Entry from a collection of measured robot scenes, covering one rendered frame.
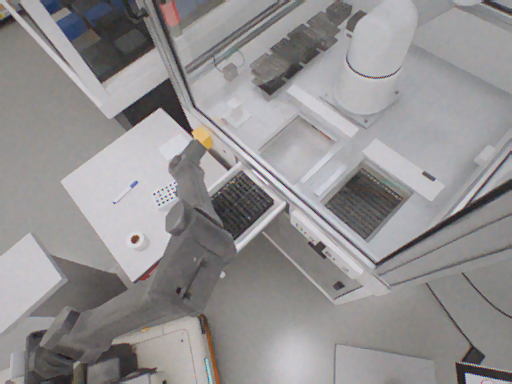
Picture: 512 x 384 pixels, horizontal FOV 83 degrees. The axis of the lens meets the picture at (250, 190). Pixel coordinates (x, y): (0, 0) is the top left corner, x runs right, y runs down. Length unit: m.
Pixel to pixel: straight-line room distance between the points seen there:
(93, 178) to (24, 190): 1.38
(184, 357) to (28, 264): 0.81
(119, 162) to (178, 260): 1.12
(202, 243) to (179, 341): 1.27
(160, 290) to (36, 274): 1.11
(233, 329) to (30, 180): 1.94
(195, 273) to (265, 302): 1.47
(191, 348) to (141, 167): 0.91
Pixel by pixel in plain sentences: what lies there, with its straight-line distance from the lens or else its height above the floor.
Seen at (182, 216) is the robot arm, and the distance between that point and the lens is 0.42.
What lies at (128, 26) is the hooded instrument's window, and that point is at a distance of 1.46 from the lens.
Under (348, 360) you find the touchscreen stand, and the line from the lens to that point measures 1.88.
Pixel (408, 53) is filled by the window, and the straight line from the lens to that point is 0.42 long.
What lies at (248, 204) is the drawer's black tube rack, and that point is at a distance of 1.05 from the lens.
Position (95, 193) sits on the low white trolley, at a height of 0.76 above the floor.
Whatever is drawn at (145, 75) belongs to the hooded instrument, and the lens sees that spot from 1.56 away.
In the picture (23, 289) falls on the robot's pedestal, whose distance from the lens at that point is 1.49.
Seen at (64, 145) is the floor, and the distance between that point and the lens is 2.86.
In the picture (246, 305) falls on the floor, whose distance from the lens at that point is 1.88.
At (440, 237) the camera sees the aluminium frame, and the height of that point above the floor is 1.36.
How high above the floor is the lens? 1.87
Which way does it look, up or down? 65 degrees down
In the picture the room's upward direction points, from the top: 12 degrees counter-clockwise
